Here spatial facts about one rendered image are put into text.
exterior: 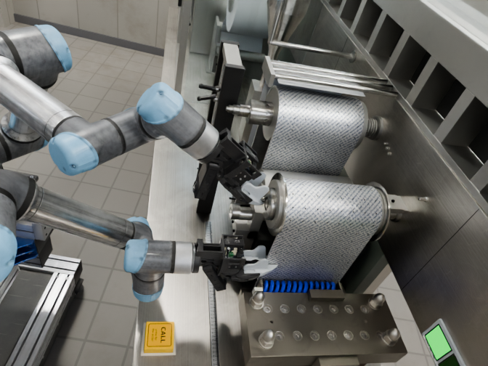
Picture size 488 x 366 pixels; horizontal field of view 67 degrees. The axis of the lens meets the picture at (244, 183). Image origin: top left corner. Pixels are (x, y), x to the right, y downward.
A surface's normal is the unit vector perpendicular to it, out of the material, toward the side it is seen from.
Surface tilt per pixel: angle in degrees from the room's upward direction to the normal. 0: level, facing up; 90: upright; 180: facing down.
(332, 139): 92
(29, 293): 0
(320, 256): 90
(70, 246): 0
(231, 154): 90
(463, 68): 90
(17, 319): 0
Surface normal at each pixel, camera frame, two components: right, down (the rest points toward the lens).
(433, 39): -0.97, -0.08
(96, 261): 0.22, -0.72
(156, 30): -0.06, 0.67
